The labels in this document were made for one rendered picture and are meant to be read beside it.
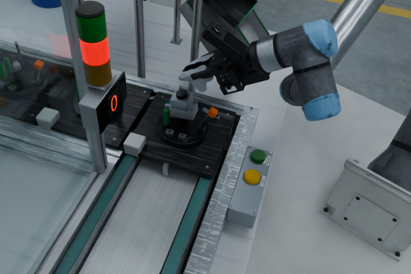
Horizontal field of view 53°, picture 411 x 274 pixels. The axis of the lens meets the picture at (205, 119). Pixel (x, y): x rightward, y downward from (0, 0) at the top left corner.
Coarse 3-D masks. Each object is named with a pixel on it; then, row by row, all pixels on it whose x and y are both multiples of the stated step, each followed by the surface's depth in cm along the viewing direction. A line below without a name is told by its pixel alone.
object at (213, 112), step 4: (204, 108) 106; (212, 108) 105; (204, 112) 105; (208, 112) 106; (212, 112) 104; (216, 112) 105; (208, 116) 106; (212, 116) 105; (204, 120) 107; (208, 120) 107; (204, 124) 108
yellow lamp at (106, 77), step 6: (84, 66) 77; (90, 66) 76; (96, 66) 76; (102, 66) 77; (108, 66) 78; (90, 72) 77; (96, 72) 77; (102, 72) 78; (108, 72) 79; (90, 78) 78; (96, 78) 78; (102, 78) 79; (108, 78) 80; (96, 84) 79; (102, 84) 80
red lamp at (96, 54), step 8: (80, 40) 73; (104, 40) 74; (88, 48) 73; (96, 48) 73; (104, 48) 75; (88, 56) 75; (96, 56) 75; (104, 56) 76; (88, 64) 76; (96, 64) 76
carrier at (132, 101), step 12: (132, 84) 124; (132, 96) 121; (144, 96) 121; (120, 108) 116; (132, 108) 117; (144, 108) 120; (120, 120) 114; (132, 120) 114; (108, 132) 110; (120, 132) 111; (108, 144) 108; (120, 144) 109
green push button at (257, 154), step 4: (252, 152) 109; (256, 152) 109; (260, 152) 109; (264, 152) 110; (252, 156) 108; (256, 156) 108; (260, 156) 108; (264, 156) 108; (256, 160) 107; (260, 160) 108; (264, 160) 108
